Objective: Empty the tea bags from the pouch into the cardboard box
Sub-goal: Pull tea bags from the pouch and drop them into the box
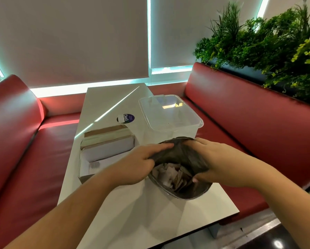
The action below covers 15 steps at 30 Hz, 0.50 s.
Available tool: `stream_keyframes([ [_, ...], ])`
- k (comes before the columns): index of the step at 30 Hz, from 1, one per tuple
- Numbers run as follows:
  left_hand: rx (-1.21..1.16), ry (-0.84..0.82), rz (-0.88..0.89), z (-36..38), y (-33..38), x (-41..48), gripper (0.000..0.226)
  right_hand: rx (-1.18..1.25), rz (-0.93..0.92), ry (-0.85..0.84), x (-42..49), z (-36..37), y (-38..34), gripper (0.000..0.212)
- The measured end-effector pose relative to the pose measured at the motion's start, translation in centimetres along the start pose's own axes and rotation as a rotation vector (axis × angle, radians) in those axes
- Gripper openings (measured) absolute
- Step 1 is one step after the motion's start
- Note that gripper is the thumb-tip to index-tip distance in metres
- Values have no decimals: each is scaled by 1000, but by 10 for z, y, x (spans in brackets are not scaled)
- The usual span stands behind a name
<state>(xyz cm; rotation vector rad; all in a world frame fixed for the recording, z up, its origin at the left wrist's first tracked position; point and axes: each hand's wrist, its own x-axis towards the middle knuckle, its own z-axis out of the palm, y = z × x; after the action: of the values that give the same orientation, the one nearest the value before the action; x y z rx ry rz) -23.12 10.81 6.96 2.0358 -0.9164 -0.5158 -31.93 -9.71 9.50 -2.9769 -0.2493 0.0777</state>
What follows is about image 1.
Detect person's right hand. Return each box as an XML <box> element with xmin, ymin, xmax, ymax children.
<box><xmin>183</xmin><ymin>137</ymin><xmax>265</xmax><ymax>189</ymax></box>

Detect person's left hand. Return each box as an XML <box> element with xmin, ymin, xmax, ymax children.
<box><xmin>109</xmin><ymin>142</ymin><xmax>175</xmax><ymax>186</ymax></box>

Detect dark plastic bag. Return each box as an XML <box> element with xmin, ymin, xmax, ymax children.
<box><xmin>148</xmin><ymin>137</ymin><xmax>214</xmax><ymax>200</ymax></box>

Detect person's left forearm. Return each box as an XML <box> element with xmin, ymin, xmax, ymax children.
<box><xmin>4</xmin><ymin>168</ymin><xmax>135</xmax><ymax>249</ymax></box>

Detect person's right forearm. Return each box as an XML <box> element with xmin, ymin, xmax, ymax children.
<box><xmin>256</xmin><ymin>163</ymin><xmax>310</xmax><ymax>249</ymax></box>

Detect crumpled paper scraps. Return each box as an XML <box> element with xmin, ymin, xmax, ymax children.
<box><xmin>152</xmin><ymin>163</ymin><xmax>195</xmax><ymax>194</ymax></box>

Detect clear plastic storage container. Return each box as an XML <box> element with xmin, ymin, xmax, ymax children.
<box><xmin>138</xmin><ymin>94</ymin><xmax>204</xmax><ymax>146</ymax></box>

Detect round dark sticker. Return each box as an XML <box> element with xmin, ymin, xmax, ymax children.
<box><xmin>116</xmin><ymin>113</ymin><xmax>135</xmax><ymax>124</ymax></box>

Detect stack of white cards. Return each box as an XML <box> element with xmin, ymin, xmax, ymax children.
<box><xmin>80</xmin><ymin>124</ymin><xmax>136</xmax><ymax>153</ymax></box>

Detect white cardboard box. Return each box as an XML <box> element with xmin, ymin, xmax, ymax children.
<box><xmin>78</xmin><ymin>124</ymin><xmax>136</xmax><ymax>185</ymax></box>

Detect red leather booth sofa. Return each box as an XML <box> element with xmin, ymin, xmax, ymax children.
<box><xmin>0</xmin><ymin>74</ymin><xmax>86</xmax><ymax>249</ymax></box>
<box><xmin>149</xmin><ymin>62</ymin><xmax>310</xmax><ymax>226</ymax></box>

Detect narrow grey roller blind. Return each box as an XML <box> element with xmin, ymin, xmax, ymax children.
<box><xmin>151</xmin><ymin>0</ymin><xmax>265</xmax><ymax>69</ymax></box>

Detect wide grey roller blind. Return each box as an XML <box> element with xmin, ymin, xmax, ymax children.
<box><xmin>0</xmin><ymin>0</ymin><xmax>150</xmax><ymax>89</ymax></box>

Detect green artificial plants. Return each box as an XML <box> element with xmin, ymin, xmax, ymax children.
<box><xmin>193</xmin><ymin>0</ymin><xmax>310</xmax><ymax>102</ymax></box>

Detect white window frame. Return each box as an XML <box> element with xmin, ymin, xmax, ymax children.
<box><xmin>30</xmin><ymin>65</ymin><xmax>195</xmax><ymax>99</ymax></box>

